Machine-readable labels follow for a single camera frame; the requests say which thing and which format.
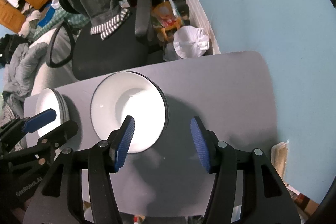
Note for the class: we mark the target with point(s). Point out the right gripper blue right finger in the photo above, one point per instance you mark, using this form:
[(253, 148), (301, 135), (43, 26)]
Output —
[(204, 145)]

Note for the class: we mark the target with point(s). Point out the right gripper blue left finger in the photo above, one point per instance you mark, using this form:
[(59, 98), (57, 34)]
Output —
[(120, 140)]

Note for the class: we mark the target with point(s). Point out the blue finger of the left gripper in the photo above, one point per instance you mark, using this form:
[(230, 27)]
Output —
[(57, 138), (38, 121)]

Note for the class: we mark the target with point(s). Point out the white plate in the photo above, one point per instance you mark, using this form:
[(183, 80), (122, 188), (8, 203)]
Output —
[(52, 99)]

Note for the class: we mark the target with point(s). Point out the white ribbed bowl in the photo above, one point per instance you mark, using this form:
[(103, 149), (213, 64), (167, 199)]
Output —
[(125, 94)]

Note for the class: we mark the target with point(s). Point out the grey table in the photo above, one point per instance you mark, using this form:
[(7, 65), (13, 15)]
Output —
[(233, 95)]

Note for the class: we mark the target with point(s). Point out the black clothes pile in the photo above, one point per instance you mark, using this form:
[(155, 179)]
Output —
[(9, 44)]

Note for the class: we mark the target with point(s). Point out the black office chair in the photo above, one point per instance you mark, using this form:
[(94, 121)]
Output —
[(115, 39)]

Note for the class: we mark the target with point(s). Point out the blue open box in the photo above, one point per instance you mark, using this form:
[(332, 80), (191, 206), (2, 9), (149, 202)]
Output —
[(47, 16)]

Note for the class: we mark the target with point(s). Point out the white plastic bag on floor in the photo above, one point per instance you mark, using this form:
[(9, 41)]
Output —
[(188, 42)]

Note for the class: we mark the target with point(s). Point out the orange snack bag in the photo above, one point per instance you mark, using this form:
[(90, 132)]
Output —
[(168, 17)]

